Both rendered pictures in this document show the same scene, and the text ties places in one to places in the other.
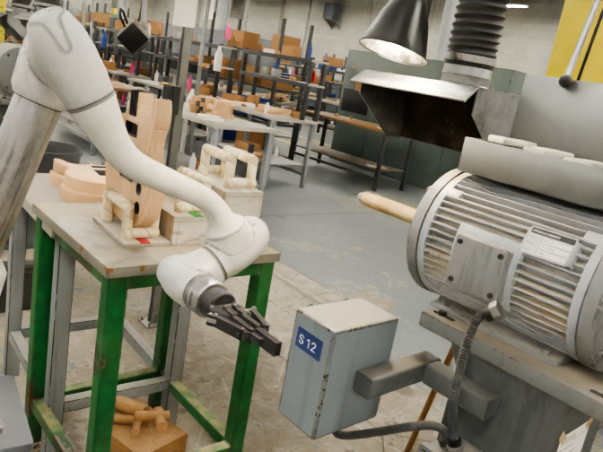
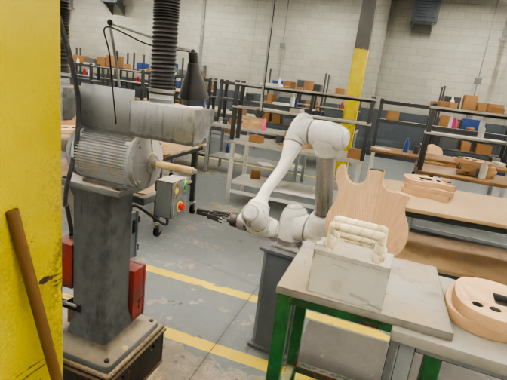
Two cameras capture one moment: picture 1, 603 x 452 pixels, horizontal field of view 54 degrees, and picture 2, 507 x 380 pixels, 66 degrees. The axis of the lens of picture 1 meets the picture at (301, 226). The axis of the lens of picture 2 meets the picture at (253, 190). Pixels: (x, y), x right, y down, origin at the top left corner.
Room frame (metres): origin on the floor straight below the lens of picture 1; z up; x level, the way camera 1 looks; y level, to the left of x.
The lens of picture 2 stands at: (2.92, -0.73, 1.64)
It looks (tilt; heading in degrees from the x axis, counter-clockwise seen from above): 15 degrees down; 150
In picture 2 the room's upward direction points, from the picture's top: 7 degrees clockwise
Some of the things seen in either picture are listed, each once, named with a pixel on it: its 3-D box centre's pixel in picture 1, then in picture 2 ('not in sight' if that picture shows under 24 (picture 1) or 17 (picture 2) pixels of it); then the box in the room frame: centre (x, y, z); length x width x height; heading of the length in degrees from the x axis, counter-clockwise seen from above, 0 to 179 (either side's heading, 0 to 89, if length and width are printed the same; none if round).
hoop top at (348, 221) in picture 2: (218, 153); (360, 225); (1.91, 0.31, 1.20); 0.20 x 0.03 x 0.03; 39
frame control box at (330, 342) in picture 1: (372, 395); (157, 200); (0.91, -0.17, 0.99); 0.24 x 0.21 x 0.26; 43
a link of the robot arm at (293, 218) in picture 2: not in sight; (293, 222); (1.05, 0.65, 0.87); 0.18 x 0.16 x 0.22; 31
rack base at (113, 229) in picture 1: (130, 230); not in sight; (1.74, 0.52, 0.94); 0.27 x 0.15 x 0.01; 40
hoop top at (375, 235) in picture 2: (240, 154); (357, 231); (1.97, 0.25, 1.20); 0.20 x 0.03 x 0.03; 39
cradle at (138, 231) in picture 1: (141, 232); not in sight; (1.66, 0.46, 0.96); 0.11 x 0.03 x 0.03; 130
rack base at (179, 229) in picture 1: (177, 218); not in sight; (1.84, 0.40, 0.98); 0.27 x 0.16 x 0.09; 40
